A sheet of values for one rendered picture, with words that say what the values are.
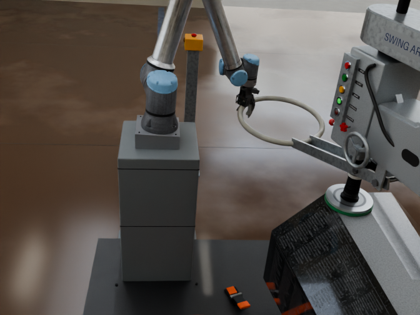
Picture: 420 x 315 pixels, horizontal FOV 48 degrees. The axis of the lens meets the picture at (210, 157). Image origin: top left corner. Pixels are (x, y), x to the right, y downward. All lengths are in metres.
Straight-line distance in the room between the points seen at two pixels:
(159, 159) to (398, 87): 1.12
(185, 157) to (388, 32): 1.10
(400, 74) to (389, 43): 0.15
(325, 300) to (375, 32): 1.05
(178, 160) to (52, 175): 1.64
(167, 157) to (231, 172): 1.52
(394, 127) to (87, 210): 2.21
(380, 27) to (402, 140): 0.41
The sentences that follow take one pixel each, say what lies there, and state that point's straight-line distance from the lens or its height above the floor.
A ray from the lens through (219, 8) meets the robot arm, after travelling 2.31.
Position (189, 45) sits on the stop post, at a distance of 3.29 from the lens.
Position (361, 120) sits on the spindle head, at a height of 1.27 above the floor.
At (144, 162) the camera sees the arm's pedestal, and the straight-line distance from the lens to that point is 2.34.
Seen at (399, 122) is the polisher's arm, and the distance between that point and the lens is 1.83.
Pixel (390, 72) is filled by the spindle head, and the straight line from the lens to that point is 1.89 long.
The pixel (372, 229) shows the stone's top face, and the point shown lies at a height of 0.80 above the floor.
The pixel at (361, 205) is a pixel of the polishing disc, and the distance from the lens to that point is 2.26.
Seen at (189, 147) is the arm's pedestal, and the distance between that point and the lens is 2.43.
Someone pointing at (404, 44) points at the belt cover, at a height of 1.61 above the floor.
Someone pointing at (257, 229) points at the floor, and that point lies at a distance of 3.28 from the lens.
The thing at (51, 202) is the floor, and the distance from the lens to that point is 3.51.
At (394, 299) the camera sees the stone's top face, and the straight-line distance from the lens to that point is 1.91.
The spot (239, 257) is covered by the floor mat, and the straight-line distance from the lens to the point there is 3.04.
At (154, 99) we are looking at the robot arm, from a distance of 2.33.
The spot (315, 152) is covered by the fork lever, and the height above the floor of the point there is 0.95.
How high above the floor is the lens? 2.09
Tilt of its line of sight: 32 degrees down
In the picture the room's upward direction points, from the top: 5 degrees clockwise
